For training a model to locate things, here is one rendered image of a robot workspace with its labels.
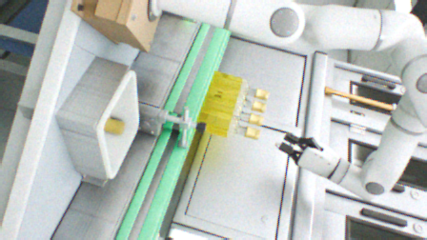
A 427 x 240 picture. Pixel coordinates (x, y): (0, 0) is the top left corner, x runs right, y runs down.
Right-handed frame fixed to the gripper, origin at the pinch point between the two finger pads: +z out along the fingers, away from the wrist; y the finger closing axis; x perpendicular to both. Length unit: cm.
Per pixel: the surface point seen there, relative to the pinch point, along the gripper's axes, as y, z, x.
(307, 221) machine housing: -13.3, -16.5, 12.6
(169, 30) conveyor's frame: 16, 48, -4
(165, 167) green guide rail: 3.3, 24.6, 30.2
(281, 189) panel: -13.0, -5.2, 7.4
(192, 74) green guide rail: 13.2, 33.2, 5.4
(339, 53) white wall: -305, 7, -478
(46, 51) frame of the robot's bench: 37, 48, 39
